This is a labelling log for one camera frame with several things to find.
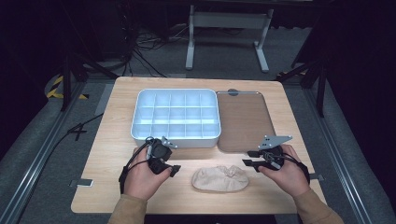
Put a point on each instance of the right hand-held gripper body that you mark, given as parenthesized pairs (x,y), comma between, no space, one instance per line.
(272,155)

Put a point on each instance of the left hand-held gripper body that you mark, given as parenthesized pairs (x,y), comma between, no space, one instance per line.
(158,151)

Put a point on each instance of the beige sock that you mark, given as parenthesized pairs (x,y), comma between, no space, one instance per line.
(218,181)

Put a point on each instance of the white compartment organizer box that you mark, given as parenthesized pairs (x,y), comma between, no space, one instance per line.
(177,109)

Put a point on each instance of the person's right hand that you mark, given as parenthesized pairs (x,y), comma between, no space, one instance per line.
(288,179)

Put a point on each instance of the person's left hand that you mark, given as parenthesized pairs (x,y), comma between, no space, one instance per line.
(140,180)

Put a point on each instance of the grey floor tape strip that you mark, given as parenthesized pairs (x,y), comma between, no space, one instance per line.
(104,99)

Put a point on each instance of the black tripod stand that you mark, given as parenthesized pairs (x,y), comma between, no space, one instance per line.
(320,84)
(67,81)

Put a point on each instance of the yellow black floor tape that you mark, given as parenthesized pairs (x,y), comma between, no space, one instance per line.
(53,91)

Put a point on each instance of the aluminium floor rail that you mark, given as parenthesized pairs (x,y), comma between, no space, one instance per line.
(339,155)
(37,161)

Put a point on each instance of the grey table bracket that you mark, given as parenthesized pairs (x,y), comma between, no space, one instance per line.
(81,182)

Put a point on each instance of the white metal table frame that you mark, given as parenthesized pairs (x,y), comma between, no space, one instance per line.
(229,20)

